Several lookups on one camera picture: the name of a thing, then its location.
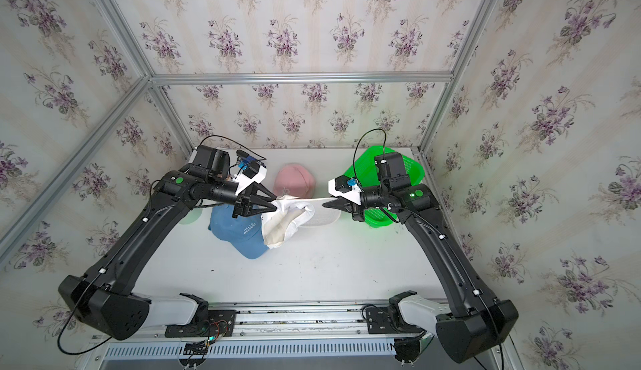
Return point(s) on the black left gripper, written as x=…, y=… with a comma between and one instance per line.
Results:
x=244, y=202

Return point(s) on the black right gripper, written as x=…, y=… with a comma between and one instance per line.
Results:
x=356, y=212

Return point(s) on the grey white baseball cap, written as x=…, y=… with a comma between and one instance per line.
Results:
x=292, y=214

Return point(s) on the light blue baseball cap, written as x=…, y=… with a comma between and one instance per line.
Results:
x=243, y=233

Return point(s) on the pink baseball cap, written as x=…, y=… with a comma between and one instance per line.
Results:
x=294, y=180

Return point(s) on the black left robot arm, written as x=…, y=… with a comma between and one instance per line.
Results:
x=205, y=178

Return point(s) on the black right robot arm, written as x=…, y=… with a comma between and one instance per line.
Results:
x=473, y=319

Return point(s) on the blue black stapler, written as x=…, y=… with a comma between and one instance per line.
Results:
x=244, y=157

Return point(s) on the mint green pen cup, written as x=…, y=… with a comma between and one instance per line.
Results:
x=191, y=217

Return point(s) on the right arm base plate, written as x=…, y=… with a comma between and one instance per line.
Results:
x=403, y=319

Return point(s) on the aluminium mounting rail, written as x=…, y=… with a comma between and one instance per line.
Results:
x=300, y=320

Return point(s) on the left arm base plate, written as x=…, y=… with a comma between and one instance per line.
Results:
x=217, y=323

